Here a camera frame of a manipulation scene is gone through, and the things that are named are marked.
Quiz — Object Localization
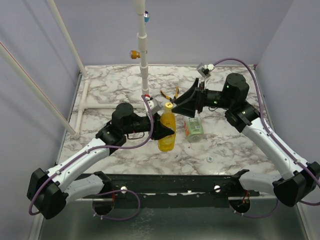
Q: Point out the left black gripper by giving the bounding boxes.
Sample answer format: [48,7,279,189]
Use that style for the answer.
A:
[123,111,175,140]

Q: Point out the yellow drink bottle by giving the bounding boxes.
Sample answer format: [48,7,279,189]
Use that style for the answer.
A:
[158,102,176,152]

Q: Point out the yellow bottle cap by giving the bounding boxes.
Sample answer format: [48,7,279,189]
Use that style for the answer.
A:
[164,102,174,111]

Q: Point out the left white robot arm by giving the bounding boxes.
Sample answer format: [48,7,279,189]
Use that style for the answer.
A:
[26,100,176,220]

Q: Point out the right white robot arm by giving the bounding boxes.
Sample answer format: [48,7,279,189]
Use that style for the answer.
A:
[172,73,320,207]

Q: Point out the green label bottle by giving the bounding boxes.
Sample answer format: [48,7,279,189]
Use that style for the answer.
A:
[183,116,204,143]

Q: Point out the white green bottle cap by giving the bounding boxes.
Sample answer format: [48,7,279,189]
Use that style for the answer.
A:
[206,156,213,163]

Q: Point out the yellow cap on pipe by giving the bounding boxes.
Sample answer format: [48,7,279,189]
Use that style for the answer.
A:
[129,50,148,60]

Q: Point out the blue cap on pipe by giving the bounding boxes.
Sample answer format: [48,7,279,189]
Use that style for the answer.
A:
[144,11,150,23]

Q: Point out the left diagonal white pipe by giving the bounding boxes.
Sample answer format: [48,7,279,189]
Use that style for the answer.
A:
[0,42,79,138]

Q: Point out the yellow handled pliers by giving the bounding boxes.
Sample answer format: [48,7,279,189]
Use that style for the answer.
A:
[159,86,181,103]

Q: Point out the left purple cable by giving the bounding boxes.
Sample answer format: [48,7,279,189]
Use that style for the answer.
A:
[28,94,155,221]

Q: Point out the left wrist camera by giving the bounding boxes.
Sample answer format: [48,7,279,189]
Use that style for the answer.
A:
[143,94,161,115]

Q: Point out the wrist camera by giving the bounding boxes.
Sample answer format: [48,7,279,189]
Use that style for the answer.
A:
[196,63,215,87]
[143,94,161,115]

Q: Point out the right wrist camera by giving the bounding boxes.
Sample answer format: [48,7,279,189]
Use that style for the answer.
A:
[196,63,215,87]

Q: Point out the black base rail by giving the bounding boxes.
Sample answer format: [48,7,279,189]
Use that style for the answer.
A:
[95,171,259,209]

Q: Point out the white pvc pipe frame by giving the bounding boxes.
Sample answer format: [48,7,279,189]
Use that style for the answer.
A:
[48,0,149,139]

